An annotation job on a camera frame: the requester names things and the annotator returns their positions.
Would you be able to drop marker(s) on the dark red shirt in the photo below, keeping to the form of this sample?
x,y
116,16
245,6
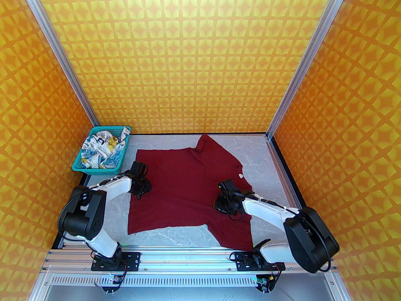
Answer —
x,y
181,187

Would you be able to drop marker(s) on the small electronics board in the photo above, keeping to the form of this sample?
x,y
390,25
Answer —
x,y
112,281
264,282

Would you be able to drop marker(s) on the aluminium frame post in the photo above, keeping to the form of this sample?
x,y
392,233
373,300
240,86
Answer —
x,y
59,52
308,52

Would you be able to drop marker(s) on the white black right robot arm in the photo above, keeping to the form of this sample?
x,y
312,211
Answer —
x,y
266,207

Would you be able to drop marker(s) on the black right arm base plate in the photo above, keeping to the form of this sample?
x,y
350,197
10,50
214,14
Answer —
x,y
242,260

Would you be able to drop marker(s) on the white cartoon print garment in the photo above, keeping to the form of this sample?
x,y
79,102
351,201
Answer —
x,y
100,150

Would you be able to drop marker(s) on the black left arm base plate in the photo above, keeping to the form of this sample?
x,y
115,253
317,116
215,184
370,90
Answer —
x,y
133,260

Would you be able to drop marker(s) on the teal perforated plastic basket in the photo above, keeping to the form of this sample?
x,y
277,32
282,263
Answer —
x,y
123,155

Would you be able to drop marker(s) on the aluminium mounting rail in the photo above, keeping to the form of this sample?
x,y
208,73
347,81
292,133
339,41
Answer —
x,y
188,259

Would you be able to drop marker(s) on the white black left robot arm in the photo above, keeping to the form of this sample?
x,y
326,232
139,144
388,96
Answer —
x,y
116,187

